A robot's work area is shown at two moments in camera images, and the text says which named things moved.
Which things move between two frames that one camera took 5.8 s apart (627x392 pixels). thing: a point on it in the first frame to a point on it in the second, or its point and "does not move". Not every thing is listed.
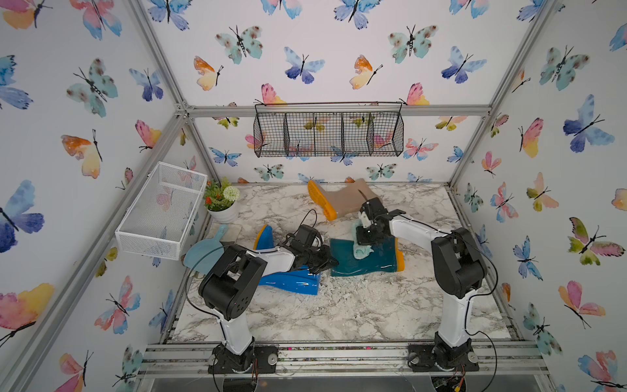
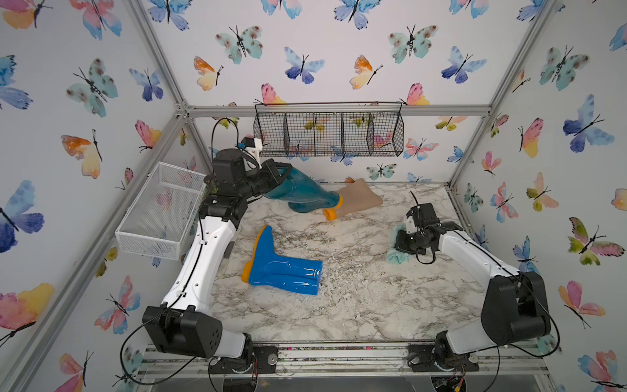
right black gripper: (361, 239) to (400, 242)
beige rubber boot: (343, 201) does not move
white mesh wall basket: (159, 216) does not move
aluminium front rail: (342, 361) does not move
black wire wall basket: (328, 129) does not move
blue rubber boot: (277, 273) does not move
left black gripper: (326, 258) to (268, 170)
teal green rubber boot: (385, 258) to (303, 193)
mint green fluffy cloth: (359, 251) to (394, 256)
